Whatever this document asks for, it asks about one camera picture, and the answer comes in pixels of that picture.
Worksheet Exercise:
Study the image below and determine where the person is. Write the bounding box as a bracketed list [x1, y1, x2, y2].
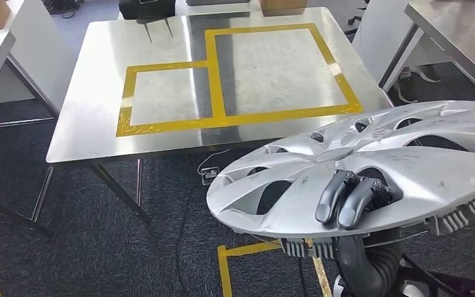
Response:
[393, 65, 442, 104]

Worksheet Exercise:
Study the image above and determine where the steel table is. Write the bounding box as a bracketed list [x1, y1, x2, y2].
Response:
[379, 0, 475, 103]

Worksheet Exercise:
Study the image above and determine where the black office chair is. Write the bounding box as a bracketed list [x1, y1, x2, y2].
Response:
[343, 0, 370, 37]

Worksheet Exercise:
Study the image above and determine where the black floor cable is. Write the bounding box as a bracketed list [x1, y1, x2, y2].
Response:
[175, 186, 194, 297]

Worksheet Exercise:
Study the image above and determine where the white floor cable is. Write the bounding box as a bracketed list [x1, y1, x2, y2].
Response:
[196, 148, 231, 175]

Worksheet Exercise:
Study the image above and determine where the white desk with steel frame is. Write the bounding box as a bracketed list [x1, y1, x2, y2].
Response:
[0, 0, 77, 236]

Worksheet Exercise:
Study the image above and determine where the white cabinet panel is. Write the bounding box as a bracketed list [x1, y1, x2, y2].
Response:
[351, 0, 452, 89]

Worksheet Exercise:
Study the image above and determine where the silver wheel hubcap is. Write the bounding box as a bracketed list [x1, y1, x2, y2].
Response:
[207, 100, 475, 260]

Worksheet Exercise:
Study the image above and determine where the metal floor socket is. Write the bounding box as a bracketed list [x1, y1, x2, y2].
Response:
[199, 166, 221, 186]

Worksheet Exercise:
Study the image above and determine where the grey flat case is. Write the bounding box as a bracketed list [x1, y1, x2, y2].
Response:
[186, 0, 251, 7]

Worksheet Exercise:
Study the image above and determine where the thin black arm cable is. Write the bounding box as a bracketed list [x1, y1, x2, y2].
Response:
[297, 256, 307, 297]

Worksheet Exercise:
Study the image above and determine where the black cable bundle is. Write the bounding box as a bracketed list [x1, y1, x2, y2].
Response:
[40, 0, 85, 20]

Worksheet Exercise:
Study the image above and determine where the steel workbench with yellow tape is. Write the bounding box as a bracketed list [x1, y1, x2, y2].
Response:
[30, 6, 394, 225]

